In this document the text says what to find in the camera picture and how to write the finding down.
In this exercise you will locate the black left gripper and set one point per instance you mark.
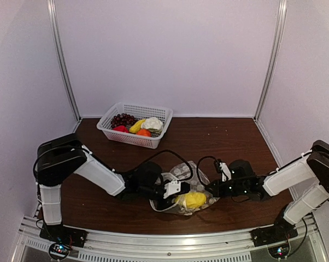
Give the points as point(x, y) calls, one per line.
point(165, 204)

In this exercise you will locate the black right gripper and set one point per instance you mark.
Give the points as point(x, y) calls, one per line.
point(218, 191)

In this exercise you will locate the clear zip top bag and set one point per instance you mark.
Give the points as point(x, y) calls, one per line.
point(186, 172)

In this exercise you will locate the yellow fake lemon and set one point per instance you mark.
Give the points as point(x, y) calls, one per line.
point(191, 200)

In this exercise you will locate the orange fake food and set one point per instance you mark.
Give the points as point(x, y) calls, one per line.
point(144, 132)

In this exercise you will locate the yellow fake banana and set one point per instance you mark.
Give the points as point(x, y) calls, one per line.
point(137, 126)

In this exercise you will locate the red fake food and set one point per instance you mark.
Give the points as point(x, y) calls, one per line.
point(121, 128)

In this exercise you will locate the white fake cauliflower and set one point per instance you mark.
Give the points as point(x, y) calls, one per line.
point(153, 125)

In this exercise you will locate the purple fake grapes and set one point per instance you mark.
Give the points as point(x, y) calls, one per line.
point(123, 120)

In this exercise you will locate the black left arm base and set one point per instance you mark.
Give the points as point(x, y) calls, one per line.
point(71, 237)

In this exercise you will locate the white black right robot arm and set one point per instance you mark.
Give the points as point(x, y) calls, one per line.
point(314, 165)

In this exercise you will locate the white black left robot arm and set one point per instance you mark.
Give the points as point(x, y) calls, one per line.
point(59, 158)

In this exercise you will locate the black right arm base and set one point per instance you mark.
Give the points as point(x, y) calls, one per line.
point(272, 234)

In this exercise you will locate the white plastic perforated basket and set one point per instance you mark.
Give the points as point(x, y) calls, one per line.
point(139, 112)

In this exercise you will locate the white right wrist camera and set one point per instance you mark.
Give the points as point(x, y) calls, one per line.
point(223, 169)

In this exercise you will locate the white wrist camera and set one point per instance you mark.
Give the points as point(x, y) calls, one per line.
point(223, 169)
point(175, 187)

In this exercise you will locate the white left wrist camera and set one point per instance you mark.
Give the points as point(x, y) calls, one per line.
point(175, 187)

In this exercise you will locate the aluminium front rail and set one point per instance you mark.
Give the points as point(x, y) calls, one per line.
point(234, 245)

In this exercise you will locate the right aluminium corner post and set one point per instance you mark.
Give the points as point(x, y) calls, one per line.
point(277, 40)

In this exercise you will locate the aluminium corner post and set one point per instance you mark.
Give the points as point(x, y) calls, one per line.
point(61, 59)
point(277, 40)

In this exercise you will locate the left aluminium corner post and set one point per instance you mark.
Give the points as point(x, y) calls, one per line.
point(61, 59)

